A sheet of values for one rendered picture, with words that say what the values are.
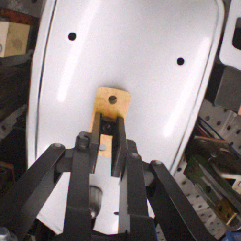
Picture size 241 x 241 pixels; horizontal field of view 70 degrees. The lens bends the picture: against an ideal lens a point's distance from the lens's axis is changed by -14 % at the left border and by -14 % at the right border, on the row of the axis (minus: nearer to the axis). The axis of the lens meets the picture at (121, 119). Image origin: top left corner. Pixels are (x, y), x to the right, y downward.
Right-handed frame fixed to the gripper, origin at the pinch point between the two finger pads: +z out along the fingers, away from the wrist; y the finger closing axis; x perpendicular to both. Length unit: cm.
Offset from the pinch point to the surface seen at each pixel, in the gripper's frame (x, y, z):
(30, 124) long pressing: -2.6, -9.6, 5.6
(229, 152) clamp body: -3.3, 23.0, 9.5
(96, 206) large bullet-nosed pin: -11.4, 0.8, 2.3
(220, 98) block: 5.7, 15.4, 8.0
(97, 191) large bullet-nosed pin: -11.2, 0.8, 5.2
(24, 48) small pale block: 6.9, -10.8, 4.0
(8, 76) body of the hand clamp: 2.9, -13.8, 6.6
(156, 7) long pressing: 14.5, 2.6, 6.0
